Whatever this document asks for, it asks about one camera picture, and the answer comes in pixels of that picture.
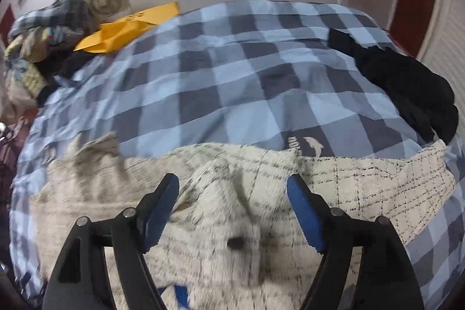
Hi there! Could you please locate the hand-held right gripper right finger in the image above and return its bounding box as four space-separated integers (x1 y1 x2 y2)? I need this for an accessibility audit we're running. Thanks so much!
287 174 425 310

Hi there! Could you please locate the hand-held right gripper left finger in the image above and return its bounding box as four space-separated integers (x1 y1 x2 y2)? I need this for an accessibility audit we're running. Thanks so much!
43 173 180 310

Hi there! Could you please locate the cream tweed checked garment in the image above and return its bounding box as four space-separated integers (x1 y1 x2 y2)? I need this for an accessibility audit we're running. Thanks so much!
31 133 456 310

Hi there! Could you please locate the pile of mixed clothes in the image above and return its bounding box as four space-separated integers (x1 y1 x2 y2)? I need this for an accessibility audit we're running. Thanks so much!
3 0 100 107

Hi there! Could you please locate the blue checked bed cover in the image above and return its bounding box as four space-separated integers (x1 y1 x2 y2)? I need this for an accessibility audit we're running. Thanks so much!
8 0 465 300

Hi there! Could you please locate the black clothing pile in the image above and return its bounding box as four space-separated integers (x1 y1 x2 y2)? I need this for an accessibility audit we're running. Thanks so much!
328 28 459 144

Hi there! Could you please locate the white radiator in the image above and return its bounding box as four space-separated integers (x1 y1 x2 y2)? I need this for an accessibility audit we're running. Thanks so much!
416 0 465 85

